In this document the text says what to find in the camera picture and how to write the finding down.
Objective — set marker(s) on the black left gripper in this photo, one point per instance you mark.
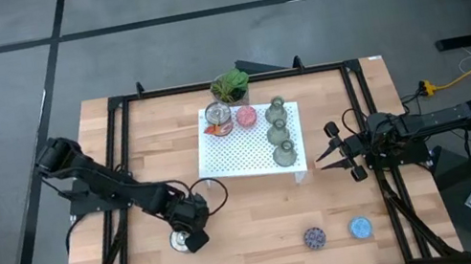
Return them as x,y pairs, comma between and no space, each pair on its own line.
188,214

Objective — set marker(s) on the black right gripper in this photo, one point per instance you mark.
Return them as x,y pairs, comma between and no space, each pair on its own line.
354,146

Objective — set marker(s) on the orange-labelled candle can with tag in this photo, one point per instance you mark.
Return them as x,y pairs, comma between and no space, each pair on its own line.
218,115
178,241

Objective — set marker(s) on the olive green small vase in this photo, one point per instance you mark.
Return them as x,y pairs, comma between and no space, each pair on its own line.
284,155
277,133
276,111

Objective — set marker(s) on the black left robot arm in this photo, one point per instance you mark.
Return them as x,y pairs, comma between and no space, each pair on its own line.
119,191

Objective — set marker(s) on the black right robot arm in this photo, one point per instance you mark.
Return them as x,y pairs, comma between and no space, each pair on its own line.
428,122

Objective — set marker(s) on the white perforated metal shelf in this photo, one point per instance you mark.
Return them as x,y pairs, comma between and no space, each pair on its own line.
239,155

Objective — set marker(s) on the black angled plate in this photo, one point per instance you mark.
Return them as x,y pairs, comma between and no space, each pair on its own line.
260,67

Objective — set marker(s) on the plant in triangle-patterned pot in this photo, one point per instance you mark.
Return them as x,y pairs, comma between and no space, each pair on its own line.
231,85

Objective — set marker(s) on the black aluminium table frame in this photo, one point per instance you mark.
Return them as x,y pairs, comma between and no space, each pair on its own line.
161,93

